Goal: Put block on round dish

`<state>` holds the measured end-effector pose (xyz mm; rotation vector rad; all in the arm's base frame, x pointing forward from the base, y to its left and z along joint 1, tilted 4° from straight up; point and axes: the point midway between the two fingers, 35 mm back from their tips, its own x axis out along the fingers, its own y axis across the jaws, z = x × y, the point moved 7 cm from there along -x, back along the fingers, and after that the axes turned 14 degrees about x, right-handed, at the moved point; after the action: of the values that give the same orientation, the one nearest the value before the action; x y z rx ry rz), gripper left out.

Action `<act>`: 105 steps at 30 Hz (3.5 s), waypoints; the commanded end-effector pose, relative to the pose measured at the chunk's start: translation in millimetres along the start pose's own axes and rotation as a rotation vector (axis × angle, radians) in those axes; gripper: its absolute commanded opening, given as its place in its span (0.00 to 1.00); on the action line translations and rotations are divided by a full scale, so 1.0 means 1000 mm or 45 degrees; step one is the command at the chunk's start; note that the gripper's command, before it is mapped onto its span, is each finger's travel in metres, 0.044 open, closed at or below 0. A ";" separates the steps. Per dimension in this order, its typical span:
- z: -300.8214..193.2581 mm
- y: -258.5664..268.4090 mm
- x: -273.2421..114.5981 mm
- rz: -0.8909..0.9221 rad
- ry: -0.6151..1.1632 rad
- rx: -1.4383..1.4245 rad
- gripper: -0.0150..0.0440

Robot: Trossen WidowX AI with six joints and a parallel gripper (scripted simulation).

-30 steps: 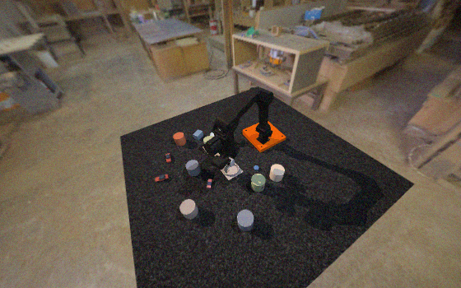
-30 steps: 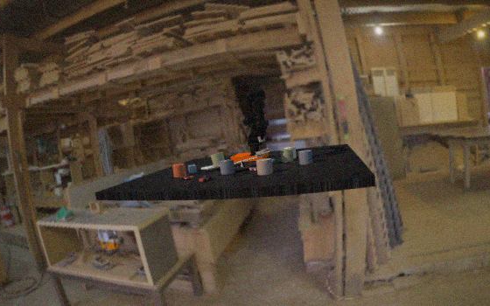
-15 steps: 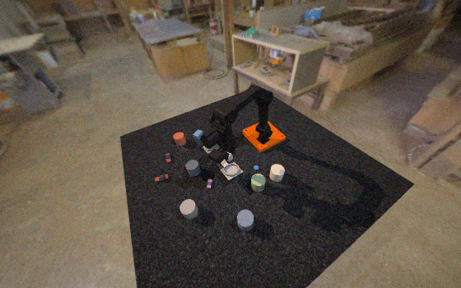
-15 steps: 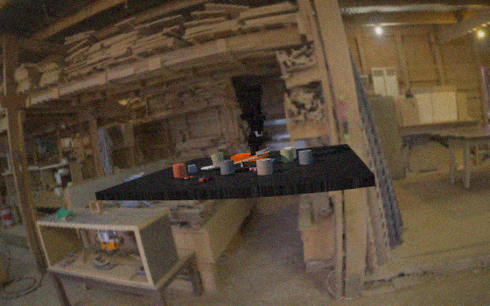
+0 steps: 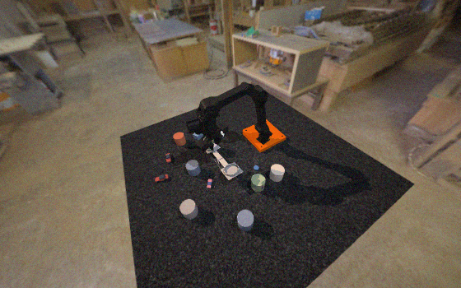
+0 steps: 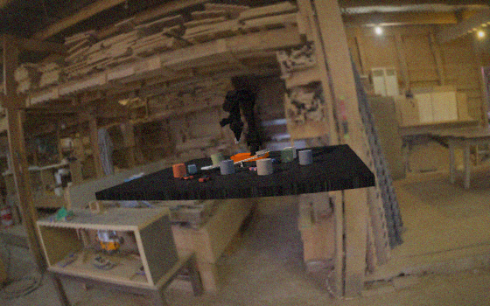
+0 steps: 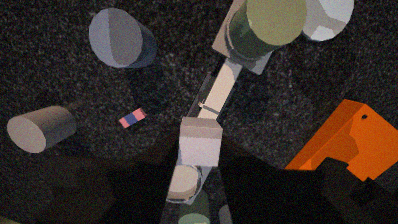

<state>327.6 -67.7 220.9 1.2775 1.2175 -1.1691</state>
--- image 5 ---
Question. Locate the small blue block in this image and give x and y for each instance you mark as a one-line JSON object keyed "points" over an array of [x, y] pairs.
{"points": [[197, 137]]}

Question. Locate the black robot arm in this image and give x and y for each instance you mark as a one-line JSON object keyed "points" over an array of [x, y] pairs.
{"points": [[212, 105]]}

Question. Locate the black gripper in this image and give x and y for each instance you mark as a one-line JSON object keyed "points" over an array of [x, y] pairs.
{"points": [[211, 134]]}

